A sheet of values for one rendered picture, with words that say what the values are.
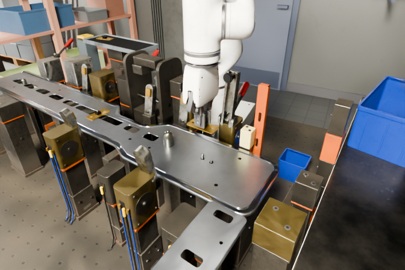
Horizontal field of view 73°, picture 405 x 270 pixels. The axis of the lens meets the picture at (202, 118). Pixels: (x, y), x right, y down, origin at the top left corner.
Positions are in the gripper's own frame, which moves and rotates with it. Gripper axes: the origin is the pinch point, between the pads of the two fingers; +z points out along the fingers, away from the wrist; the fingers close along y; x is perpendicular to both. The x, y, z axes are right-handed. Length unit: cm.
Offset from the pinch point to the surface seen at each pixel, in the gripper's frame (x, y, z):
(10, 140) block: -76, 20, 25
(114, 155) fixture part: -36.7, 3.2, 26.2
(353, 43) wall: 2, -295, 45
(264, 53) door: -93, -279, 68
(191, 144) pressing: -7.0, -4.1, 13.6
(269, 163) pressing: 16.8, -8.8, 13.5
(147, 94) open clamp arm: -32.5, -12.5, 6.4
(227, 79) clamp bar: 0.1, -12.5, -6.8
